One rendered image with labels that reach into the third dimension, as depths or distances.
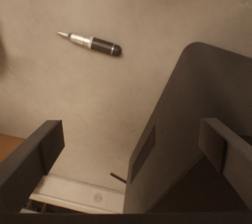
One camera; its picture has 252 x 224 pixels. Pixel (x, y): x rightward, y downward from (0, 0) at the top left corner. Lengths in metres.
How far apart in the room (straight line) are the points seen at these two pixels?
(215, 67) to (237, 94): 0.06
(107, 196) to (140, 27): 0.74
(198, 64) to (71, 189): 0.76
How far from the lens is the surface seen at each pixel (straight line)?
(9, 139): 0.79
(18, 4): 0.47
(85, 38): 0.40
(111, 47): 0.39
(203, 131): 0.17
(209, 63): 0.32
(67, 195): 0.91
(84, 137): 0.64
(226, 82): 0.29
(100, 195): 0.92
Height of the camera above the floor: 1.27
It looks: 51 degrees down
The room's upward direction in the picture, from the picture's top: 169 degrees counter-clockwise
